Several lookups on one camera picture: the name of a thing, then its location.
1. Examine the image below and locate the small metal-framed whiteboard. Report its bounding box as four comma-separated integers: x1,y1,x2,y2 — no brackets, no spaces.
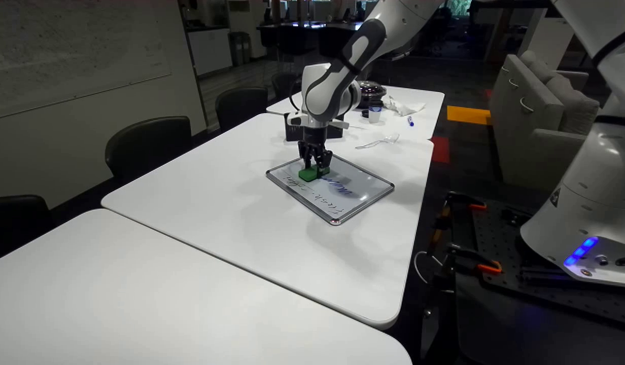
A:
263,145,397,228

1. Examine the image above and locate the dark waste bin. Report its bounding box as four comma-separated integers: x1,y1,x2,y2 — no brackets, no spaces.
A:
227,28,254,66

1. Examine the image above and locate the orange-handled black clamp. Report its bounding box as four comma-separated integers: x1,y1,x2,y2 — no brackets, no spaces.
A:
449,240,507,280
432,191,491,234

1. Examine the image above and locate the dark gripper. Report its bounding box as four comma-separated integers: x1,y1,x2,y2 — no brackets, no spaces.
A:
295,121,335,176

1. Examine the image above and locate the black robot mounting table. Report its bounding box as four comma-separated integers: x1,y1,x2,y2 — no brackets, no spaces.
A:
452,200,625,365

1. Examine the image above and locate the clear plastic wrap blue mark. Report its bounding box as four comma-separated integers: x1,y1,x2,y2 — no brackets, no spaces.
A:
381,93,423,129

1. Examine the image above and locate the green whiteboard duster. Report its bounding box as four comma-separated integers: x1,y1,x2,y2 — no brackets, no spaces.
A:
295,163,329,184

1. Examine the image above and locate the white armchair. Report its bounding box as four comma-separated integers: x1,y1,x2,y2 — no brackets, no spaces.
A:
489,48,602,191

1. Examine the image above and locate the black office chair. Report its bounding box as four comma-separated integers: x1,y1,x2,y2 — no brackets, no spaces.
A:
212,87,272,134
270,68,301,101
0,195,52,266
102,114,193,186

